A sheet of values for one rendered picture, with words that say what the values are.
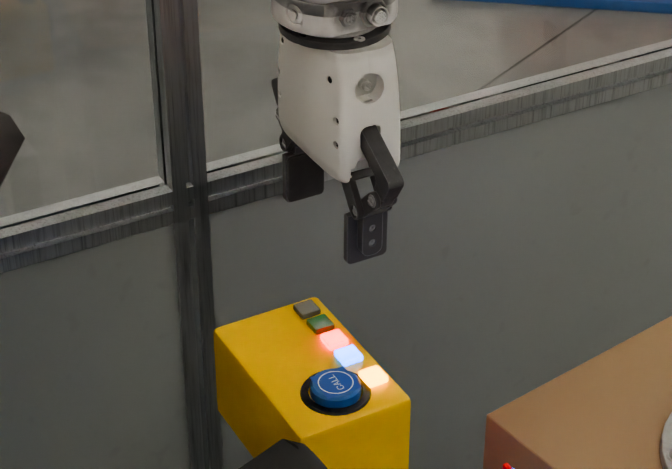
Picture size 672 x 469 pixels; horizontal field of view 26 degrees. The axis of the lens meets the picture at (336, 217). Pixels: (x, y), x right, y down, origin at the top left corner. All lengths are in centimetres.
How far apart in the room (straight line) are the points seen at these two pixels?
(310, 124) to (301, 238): 68
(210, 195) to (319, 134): 60
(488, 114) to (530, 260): 25
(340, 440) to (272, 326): 14
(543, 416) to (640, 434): 8
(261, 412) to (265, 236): 49
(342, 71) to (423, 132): 73
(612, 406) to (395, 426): 21
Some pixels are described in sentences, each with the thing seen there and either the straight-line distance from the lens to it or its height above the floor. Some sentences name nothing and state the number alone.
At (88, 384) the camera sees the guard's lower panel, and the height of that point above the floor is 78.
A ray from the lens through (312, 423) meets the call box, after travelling 112.
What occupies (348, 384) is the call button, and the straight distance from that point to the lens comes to 114.
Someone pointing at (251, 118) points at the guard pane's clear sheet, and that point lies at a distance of 156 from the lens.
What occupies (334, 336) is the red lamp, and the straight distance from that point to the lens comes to 120.
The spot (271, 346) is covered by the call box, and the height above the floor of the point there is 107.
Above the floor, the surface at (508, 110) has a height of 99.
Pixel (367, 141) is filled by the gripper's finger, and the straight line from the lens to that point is 96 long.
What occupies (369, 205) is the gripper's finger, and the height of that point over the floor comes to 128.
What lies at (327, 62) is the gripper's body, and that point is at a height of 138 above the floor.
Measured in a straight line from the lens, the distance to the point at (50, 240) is 153.
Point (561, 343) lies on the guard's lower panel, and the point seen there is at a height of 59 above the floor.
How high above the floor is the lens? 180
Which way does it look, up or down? 32 degrees down
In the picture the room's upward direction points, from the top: straight up
